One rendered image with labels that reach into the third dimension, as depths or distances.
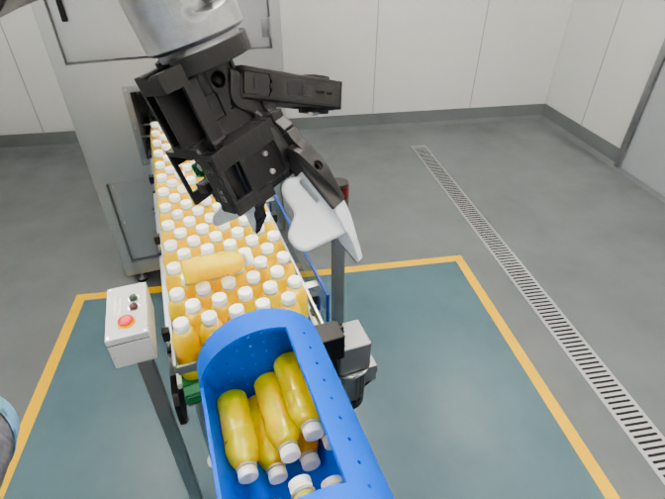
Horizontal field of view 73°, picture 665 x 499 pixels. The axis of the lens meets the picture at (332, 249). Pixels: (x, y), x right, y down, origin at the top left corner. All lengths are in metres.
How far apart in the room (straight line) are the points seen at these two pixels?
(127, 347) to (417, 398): 1.53
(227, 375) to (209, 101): 0.82
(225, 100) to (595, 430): 2.37
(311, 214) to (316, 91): 0.11
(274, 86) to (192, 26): 0.08
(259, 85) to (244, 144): 0.05
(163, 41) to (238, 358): 0.82
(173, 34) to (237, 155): 0.09
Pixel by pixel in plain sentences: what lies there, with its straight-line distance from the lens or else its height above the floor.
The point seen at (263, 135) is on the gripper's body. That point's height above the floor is 1.77.
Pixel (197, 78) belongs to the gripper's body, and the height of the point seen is 1.81.
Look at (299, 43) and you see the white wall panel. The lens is 4.94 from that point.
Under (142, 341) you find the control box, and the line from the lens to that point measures 1.22.
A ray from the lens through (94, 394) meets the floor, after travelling 2.63.
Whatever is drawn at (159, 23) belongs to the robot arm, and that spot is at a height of 1.85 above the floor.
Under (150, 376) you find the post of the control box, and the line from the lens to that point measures 1.43.
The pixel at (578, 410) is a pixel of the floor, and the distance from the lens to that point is 2.59.
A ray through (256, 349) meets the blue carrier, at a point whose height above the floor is 1.12.
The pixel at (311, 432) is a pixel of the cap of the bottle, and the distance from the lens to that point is 0.92.
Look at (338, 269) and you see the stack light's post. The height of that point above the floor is 0.93.
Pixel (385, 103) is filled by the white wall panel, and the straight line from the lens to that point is 5.28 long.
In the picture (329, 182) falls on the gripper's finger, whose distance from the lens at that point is 0.37.
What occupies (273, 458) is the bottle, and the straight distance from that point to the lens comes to 1.02.
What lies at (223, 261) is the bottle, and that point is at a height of 1.15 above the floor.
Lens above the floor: 1.91
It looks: 36 degrees down
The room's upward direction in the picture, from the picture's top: straight up
